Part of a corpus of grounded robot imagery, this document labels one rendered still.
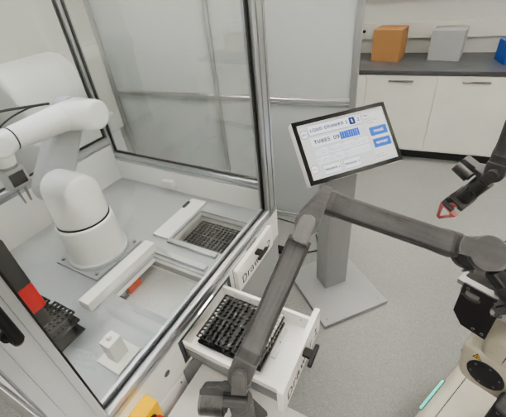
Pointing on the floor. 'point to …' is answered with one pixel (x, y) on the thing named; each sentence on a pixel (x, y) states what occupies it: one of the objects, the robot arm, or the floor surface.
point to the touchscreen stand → (336, 270)
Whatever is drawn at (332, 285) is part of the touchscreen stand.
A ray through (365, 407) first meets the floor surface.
